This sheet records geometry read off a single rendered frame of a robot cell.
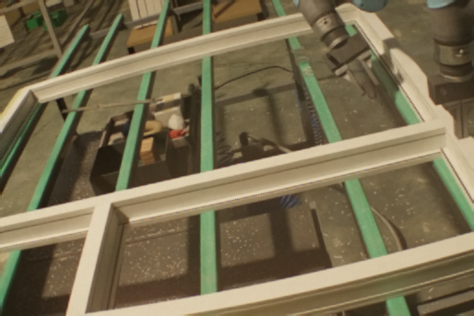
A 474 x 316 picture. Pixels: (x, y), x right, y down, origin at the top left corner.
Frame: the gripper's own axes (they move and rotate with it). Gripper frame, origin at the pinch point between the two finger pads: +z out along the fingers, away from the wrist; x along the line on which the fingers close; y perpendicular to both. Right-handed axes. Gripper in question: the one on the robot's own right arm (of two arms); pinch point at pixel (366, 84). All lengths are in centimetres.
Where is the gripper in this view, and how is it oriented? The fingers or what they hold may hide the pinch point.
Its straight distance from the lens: 163.7
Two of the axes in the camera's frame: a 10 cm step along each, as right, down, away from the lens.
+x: 8.0, -5.2, -2.8
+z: 4.9, 8.5, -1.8
